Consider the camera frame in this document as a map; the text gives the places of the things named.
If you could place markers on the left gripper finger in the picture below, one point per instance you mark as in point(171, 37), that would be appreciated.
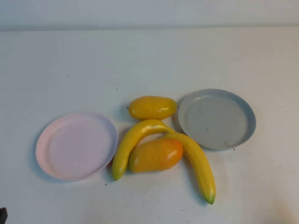
point(2, 215)

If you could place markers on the yellow plastic banana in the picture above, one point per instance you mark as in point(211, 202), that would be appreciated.
point(201, 168)
point(123, 151)

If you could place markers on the orange tinted plastic mango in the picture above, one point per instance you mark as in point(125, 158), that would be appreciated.
point(154, 156)

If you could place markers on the yellow plastic mango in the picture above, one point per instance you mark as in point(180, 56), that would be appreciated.
point(151, 108)

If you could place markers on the pink round plate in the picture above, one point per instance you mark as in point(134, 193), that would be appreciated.
point(77, 147)

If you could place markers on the grey round plate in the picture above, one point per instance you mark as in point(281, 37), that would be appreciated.
point(217, 119)

